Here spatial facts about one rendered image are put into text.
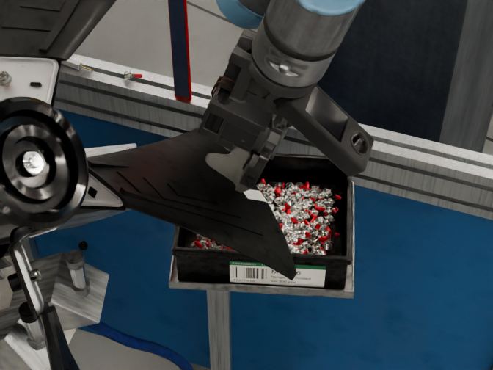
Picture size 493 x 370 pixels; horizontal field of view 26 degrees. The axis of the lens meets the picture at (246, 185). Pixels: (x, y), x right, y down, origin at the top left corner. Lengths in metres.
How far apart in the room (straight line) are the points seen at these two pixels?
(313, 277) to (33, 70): 0.47
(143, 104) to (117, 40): 1.36
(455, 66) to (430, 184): 0.24
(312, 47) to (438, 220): 0.62
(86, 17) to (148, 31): 1.83
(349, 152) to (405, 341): 0.77
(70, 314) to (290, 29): 0.43
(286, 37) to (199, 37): 1.90
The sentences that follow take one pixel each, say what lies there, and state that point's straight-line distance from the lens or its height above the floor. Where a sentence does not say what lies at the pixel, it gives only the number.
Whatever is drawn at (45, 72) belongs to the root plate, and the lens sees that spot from 1.02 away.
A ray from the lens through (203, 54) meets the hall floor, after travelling 2.81.
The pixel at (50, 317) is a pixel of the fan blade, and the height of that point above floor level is 1.12.
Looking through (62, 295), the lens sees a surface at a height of 0.95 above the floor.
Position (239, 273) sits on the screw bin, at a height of 0.84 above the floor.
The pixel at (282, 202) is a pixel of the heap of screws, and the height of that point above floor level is 0.84.
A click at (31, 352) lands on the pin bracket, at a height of 0.96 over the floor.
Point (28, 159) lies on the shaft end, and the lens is 0.93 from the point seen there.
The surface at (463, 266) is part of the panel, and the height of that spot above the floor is 0.64.
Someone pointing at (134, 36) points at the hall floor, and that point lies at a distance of 2.87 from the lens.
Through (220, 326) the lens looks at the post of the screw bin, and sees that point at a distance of 1.56.
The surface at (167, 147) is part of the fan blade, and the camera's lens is 1.20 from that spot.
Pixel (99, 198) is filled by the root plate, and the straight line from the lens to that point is 1.02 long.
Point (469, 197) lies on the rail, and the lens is 1.45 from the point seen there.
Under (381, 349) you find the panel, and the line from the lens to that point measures 1.83.
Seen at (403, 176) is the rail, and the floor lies 0.82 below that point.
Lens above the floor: 1.91
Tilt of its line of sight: 50 degrees down
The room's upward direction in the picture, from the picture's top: straight up
